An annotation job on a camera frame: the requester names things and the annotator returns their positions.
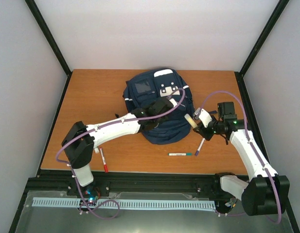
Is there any yellow highlighter pen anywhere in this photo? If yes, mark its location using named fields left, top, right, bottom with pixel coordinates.
left=184, top=114, right=197, bottom=129

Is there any purple white marker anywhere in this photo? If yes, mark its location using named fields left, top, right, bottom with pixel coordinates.
left=194, top=138, right=205, bottom=156

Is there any green white marker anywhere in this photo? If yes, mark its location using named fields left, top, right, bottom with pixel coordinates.
left=168, top=153, right=192, bottom=156

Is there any navy blue student backpack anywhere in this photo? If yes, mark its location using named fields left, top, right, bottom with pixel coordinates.
left=123, top=68, right=195, bottom=145

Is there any red white marker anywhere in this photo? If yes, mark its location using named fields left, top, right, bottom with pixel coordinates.
left=99, top=147, right=109, bottom=173

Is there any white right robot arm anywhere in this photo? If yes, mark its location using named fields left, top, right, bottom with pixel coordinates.
left=194, top=102, right=290, bottom=216

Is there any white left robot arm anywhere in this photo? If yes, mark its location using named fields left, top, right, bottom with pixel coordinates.
left=61, top=97, right=177, bottom=196

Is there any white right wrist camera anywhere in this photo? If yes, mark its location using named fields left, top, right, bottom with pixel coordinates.
left=194, top=108, right=212, bottom=128

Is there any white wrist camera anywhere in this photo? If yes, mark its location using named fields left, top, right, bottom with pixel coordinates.
left=194, top=108, right=212, bottom=128
left=169, top=98, right=178, bottom=107

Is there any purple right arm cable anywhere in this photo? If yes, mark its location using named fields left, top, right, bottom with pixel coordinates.
left=200, top=90, right=282, bottom=224

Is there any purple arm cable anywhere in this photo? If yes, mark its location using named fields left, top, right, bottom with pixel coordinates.
left=200, top=90, right=282, bottom=224
left=55, top=87, right=186, bottom=218

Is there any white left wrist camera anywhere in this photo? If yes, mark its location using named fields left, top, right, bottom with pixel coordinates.
left=169, top=98, right=178, bottom=107

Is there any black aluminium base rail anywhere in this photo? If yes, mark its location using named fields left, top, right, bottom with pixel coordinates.
left=25, top=170, right=231, bottom=198

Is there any black right frame post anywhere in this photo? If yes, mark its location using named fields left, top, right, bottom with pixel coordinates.
left=239, top=0, right=290, bottom=75

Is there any black frame post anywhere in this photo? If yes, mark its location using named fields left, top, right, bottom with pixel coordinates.
left=25, top=0, right=73, bottom=76
left=239, top=0, right=290, bottom=75

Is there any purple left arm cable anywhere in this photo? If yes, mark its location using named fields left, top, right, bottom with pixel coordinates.
left=55, top=87, right=186, bottom=218

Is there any black left frame post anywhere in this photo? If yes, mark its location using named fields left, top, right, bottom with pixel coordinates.
left=25, top=0, right=73, bottom=76

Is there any light blue slotted cable duct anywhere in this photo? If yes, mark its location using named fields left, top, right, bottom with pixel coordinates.
left=32, top=197, right=216, bottom=212

